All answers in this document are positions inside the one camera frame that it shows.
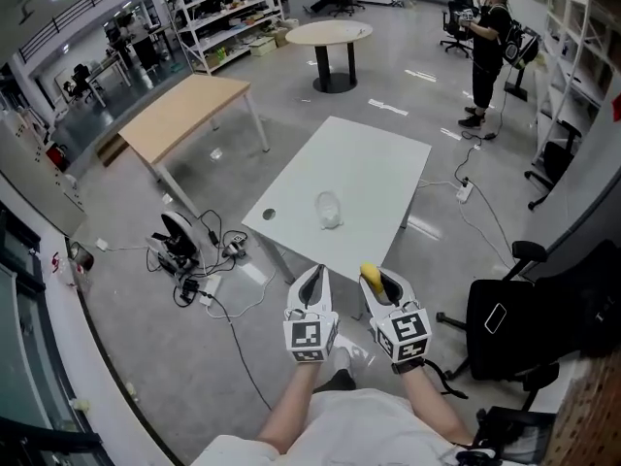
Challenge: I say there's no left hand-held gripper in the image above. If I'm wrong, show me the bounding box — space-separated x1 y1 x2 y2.
282 263 341 365

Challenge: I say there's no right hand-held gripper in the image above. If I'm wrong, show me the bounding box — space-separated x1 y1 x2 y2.
360 266 435 365

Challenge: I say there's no yellow banana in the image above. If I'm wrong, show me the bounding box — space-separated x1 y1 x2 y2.
359 261 386 297

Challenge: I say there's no person's right forearm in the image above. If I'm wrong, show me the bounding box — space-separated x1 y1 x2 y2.
398 369 474 449

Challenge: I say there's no person's left forearm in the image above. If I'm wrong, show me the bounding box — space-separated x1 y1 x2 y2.
255 361 324 455

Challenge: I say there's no person's white shoe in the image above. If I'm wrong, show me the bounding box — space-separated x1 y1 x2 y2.
329 335 376 383

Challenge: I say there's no idle hand-held gripper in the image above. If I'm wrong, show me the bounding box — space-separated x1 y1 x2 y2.
222 233 249 259

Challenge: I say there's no white smartphone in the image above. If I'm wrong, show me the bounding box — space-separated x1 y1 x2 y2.
483 302 508 335

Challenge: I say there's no black power adapter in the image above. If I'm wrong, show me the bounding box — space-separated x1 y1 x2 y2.
176 279 201 306

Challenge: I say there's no white rectangular table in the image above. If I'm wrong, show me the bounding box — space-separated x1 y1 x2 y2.
241 116 433 320

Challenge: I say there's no person's white shirt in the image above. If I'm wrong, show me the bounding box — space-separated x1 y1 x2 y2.
191 386 486 466

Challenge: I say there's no white and black floor device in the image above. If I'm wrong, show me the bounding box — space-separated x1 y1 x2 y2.
147 210 202 277

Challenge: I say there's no wooden rectangular table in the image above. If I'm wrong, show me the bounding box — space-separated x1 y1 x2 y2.
117 73 271 218

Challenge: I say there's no small round bin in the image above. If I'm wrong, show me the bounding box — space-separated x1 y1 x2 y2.
67 242 97 274

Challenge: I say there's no standing desk with black base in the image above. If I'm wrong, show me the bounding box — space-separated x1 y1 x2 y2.
503 58 532 103

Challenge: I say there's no low wooden platform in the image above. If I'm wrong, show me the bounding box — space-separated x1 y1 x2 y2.
96 133 130 167

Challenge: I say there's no white storage crate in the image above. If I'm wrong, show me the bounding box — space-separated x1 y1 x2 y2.
249 36 278 58

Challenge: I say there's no round wooden table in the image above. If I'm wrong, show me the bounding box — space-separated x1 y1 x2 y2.
284 19 375 94

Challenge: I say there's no black framed glass window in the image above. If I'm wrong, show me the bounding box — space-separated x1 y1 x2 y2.
0 196 106 466

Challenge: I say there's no red fire extinguisher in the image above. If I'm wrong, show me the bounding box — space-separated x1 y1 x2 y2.
46 144 70 172

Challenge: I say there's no white metal storage shelf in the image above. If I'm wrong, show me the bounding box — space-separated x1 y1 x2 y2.
169 0 287 75
531 0 621 165

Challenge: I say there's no grey metal cabinet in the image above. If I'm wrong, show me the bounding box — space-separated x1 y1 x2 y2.
0 112 89 238

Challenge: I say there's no white desk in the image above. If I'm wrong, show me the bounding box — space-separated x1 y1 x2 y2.
84 49 133 109

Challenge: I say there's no black metal railing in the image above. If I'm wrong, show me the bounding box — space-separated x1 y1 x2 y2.
16 0 177 63

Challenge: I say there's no black wrist strap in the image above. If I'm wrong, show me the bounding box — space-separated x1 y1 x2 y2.
390 358 429 375

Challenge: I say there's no black cable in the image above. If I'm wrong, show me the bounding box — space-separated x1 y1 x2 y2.
454 131 497 184
205 303 274 411
425 358 470 400

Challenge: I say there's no white cable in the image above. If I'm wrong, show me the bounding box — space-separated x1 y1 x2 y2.
416 178 516 267

